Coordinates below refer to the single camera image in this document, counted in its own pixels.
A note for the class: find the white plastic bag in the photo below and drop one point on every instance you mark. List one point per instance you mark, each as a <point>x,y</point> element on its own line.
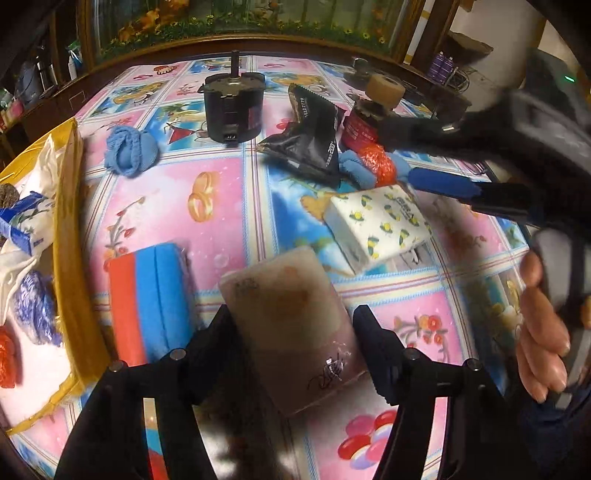
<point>46,166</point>

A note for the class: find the blue and white tissue packet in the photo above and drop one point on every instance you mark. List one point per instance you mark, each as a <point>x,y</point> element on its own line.
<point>23,226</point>

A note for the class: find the black metal gadget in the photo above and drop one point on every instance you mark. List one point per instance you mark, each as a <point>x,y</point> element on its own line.
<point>443,99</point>

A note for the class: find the white bee-print tissue pack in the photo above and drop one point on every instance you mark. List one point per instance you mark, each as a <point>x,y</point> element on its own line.
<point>378,226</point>

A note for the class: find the blue-grey thermos kettle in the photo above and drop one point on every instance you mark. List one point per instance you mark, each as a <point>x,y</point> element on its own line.
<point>31,83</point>

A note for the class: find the black electric motor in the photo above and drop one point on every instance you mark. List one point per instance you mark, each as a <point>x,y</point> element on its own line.
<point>231,110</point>

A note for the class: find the white spray bottle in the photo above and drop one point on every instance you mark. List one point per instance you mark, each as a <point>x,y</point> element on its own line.
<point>75,62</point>

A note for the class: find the purple cans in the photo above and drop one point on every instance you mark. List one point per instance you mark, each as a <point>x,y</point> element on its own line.
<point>441,67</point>

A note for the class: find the red and blue sponge pack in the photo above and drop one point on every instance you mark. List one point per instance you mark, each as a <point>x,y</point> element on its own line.
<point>147,300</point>

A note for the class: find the person's right hand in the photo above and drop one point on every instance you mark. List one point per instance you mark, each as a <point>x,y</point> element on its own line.
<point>540,341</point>

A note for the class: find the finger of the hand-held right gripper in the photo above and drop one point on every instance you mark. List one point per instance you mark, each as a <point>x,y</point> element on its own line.
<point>415,131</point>
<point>443,184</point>

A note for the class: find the brown hair scrunchie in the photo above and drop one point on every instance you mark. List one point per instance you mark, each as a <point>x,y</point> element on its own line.
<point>7,198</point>

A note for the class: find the small red mesh scrubber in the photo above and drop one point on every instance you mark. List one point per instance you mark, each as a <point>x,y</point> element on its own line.
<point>381,166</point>

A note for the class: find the flower and bamboo glass panel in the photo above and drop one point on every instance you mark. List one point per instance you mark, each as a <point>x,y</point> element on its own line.
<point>231,18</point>

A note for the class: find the brown cardboard box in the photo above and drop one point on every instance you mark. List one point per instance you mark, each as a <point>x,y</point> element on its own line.
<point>471,46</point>

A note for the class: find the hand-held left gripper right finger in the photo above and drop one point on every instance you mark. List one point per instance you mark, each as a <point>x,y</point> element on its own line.
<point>374,350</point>

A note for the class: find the yellow-edged cardboard box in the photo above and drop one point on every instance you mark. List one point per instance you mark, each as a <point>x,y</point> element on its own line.
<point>69,230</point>

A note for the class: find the red jar with tape roll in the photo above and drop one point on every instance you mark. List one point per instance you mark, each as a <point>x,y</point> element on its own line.
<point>364,129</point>

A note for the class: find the black snack packet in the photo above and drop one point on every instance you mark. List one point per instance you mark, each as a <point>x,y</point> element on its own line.
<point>314,138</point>

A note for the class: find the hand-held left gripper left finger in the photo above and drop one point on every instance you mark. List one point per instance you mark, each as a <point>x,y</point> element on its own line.
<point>207,350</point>

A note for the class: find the pink tissue pack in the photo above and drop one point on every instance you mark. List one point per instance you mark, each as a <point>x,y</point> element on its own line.
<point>291,323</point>

